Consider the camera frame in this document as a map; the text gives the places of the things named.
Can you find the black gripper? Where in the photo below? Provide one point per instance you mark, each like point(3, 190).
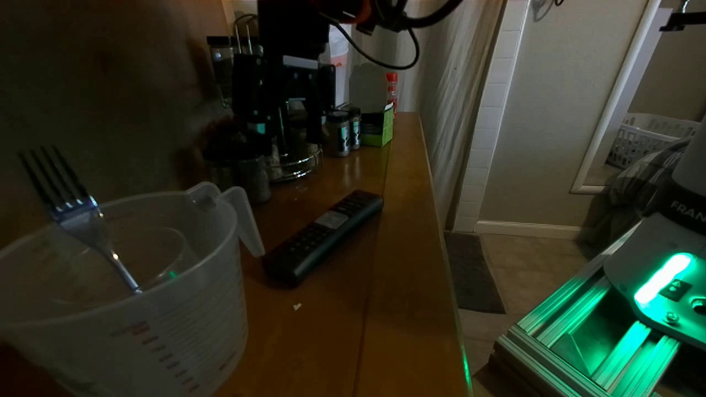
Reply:
point(289, 33)

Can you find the black lidded spice container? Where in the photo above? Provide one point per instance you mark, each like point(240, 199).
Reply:
point(295, 140)

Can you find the red lidded spice container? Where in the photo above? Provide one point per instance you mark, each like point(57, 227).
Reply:
point(392, 89)

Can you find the black lidded spice jar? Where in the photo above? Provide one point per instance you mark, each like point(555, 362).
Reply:
point(336, 132)
point(255, 176)
point(354, 125)

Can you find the green cardboard box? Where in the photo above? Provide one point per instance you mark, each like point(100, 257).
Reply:
point(378, 125)

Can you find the black remote control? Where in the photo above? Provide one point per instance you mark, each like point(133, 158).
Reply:
point(322, 236)

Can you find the wooden dresser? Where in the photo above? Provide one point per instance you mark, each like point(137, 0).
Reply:
point(367, 277)

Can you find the metal fork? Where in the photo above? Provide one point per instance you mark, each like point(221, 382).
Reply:
point(78, 212)

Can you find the dark floor mat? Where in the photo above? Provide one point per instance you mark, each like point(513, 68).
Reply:
point(474, 272)

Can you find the clear plastic measuring cup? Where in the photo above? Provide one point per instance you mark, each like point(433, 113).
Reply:
point(139, 316)

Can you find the grey plaid blanket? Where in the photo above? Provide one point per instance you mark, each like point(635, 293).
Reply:
point(631, 194)

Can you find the white laundry basket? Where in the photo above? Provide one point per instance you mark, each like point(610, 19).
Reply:
point(647, 135)

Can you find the orange wrist mount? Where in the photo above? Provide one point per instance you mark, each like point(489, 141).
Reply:
point(362, 13)

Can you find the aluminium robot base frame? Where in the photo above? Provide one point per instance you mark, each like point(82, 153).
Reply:
point(588, 330)

